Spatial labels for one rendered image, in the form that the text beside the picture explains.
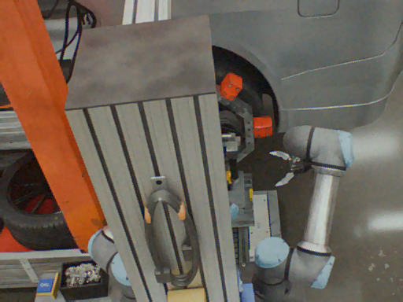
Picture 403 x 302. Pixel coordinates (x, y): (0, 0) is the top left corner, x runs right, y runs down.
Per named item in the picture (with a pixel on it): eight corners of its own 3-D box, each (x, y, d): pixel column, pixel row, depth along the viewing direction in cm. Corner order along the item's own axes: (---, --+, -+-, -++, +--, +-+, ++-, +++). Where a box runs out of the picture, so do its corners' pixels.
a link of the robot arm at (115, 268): (132, 304, 182) (124, 283, 172) (109, 281, 189) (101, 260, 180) (158, 281, 187) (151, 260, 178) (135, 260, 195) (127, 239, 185)
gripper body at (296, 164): (286, 154, 223) (314, 149, 221) (288, 158, 231) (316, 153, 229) (290, 171, 221) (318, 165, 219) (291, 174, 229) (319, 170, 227)
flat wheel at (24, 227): (111, 156, 333) (102, 128, 317) (128, 233, 286) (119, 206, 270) (9, 183, 325) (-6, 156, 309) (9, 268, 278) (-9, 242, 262)
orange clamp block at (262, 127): (253, 127, 256) (271, 127, 255) (253, 138, 251) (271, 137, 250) (252, 116, 251) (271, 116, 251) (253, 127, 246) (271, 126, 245)
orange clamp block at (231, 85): (231, 91, 241) (242, 77, 235) (232, 101, 235) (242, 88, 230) (219, 85, 238) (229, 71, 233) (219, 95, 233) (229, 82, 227)
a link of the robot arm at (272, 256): (260, 252, 191) (258, 230, 182) (295, 260, 187) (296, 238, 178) (250, 279, 184) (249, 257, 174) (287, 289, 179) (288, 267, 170)
